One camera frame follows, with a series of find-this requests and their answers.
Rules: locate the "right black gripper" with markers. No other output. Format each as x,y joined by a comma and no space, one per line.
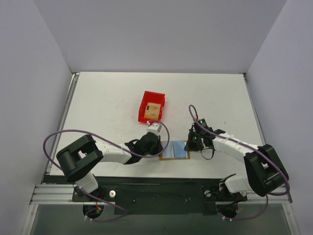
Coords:
193,141

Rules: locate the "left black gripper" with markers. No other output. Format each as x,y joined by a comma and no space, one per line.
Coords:
156,145

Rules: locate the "orange credit card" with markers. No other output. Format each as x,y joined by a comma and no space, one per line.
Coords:
152,110

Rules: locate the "red plastic bin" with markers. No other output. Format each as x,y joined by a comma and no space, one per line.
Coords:
153,98

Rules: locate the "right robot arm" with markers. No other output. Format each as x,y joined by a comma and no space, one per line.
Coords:
265,173

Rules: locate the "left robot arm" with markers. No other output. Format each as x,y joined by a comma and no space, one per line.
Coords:
80,157

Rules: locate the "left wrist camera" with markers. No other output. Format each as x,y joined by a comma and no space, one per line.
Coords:
154,127

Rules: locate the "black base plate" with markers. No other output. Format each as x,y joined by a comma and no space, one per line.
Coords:
160,196

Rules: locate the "aluminium frame rail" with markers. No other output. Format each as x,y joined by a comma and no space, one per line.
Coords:
55,194

